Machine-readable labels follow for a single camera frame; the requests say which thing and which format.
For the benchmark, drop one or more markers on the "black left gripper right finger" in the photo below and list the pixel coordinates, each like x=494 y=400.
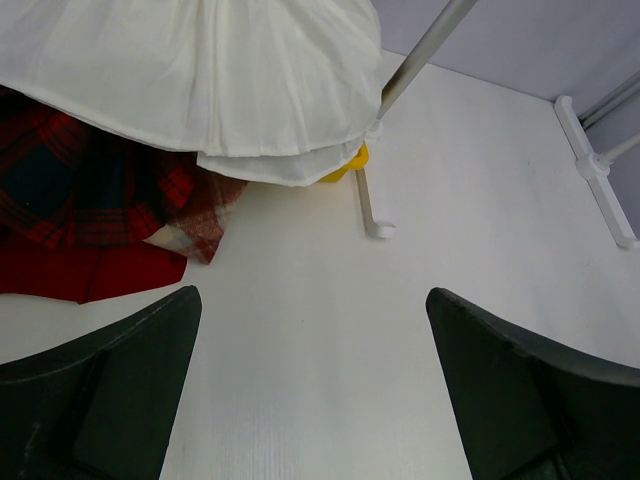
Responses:
x=528 y=407

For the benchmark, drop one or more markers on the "red beige checked skirt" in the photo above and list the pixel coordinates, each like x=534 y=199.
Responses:
x=199 y=227

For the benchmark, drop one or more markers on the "white pleated skirt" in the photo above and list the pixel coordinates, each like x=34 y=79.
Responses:
x=278 y=92

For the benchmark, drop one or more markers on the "yellow plastic bin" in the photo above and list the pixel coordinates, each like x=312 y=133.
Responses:
x=358 y=162

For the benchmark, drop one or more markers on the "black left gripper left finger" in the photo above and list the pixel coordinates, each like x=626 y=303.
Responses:
x=103 y=405

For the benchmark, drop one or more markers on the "dark red plaid skirt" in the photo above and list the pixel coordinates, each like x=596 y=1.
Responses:
x=66 y=183

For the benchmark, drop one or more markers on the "solid red skirt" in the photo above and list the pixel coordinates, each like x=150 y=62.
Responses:
x=85 y=274

